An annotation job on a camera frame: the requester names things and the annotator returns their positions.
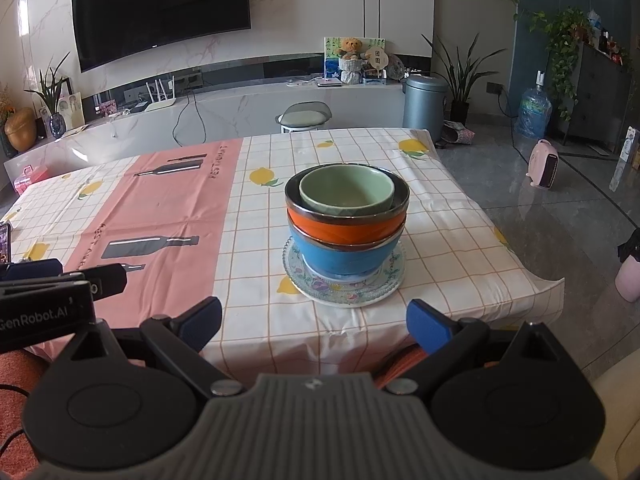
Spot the painted canvas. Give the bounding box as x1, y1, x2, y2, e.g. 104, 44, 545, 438
324, 36, 388, 81

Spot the blue water bottle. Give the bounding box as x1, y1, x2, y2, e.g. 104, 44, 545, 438
515, 71, 553, 141

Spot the pothos plant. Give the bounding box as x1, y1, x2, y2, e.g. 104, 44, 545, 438
527, 7, 596, 121

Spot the framed drawing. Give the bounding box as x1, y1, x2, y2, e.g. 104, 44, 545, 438
56, 91, 83, 130

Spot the green ceramic bowl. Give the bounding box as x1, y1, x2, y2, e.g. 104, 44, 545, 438
299, 164, 396, 214

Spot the plant in blue vase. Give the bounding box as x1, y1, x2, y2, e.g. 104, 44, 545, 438
24, 51, 71, 138

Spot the grey trash can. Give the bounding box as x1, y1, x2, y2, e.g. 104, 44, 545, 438
402, 75, 449, 143

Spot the black cable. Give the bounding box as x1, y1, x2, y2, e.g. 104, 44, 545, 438
172, 91, 207, 148

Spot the orange steel bowl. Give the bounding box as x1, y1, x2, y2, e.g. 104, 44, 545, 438
284, 164, 411, 247

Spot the pink container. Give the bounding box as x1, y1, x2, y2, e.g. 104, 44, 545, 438
614, 259, 640, 303

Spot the white router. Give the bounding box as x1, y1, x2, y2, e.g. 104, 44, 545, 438
145, 76, 180, 112

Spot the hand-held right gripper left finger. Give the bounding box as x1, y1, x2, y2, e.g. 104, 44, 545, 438
52, 296, 246, 401

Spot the brown round vase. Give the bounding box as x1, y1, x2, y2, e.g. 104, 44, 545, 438
4, 107, 38, 152

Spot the long-leaf potted plant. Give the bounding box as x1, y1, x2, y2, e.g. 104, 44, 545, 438
421, 32, 506, 126

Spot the tall white product box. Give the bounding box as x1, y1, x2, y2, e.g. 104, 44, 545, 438
609, 127, 640, 192

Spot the white marble television console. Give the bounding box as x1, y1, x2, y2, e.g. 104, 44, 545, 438
4, 82, 406, 196

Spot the checked pink tablecloth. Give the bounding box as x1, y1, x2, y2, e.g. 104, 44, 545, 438
0, 127, 566, 376

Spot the teddy bear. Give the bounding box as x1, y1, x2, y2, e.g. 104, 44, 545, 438
336, 37, 366, 61

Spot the black television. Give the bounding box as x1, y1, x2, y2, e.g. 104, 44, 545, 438
70, 0, 252, 73

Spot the blue steel bowl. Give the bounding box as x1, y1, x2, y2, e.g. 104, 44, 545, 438
287, 220, 407, 277

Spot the clear glass plate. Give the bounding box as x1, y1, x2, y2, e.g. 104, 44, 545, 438
281, 235, 407, 304

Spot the dark grey cabinet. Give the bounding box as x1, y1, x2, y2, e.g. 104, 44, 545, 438
560, 42, 640, 153

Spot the white stool with green seat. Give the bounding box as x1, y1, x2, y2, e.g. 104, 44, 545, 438
275, 101, 333, 134

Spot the orange cloth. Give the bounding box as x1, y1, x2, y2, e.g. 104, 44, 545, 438
0, 340, 496, 448

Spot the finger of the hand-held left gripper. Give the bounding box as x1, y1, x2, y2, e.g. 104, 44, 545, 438
60, 263, 127, 302
0, 258, 63, 283

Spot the pink heater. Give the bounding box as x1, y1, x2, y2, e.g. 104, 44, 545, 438
526, 139, 562, 190

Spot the white fruit-print plate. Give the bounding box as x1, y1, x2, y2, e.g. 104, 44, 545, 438
292, 260, 401, 307

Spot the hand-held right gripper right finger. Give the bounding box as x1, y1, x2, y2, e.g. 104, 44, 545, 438
381, 299, 586, 397

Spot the pink carry case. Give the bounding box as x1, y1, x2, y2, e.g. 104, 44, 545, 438
14, 165, 50, 196

